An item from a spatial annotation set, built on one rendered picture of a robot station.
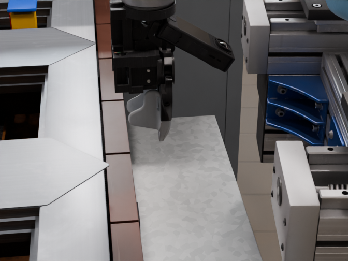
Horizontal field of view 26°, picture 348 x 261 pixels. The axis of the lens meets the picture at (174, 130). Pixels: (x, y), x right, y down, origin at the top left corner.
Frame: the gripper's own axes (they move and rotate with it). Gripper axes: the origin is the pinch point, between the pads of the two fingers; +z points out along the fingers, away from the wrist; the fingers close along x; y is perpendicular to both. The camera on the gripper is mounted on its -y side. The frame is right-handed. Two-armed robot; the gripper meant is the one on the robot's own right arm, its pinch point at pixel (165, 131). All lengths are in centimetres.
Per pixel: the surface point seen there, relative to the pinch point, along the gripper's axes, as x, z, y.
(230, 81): -81, 34, -26
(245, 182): -117, 92, -39
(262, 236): -87, 92, -39
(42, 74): -35.6, 7.1, 19.3
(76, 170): 0.4, 5.4, 13.2
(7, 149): -6.8, 5.4, 23.6
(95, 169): 0.4, 5.4, 10.4
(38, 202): 7.7, 5.4, 18.5
